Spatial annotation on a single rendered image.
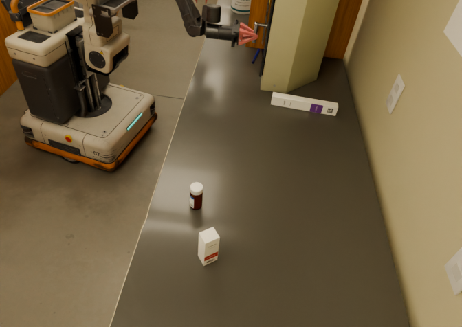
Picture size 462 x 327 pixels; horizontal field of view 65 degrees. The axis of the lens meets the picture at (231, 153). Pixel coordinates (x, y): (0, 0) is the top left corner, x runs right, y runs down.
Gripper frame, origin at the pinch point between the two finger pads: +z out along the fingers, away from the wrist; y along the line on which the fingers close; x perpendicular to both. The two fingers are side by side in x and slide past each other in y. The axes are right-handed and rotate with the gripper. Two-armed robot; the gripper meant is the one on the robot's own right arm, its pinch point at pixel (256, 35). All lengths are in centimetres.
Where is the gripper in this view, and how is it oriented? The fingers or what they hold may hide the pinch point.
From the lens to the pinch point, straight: 153.0
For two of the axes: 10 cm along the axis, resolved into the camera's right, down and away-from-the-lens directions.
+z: 9.9, 1.1, -0.5
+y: 1.1, -7.8, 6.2
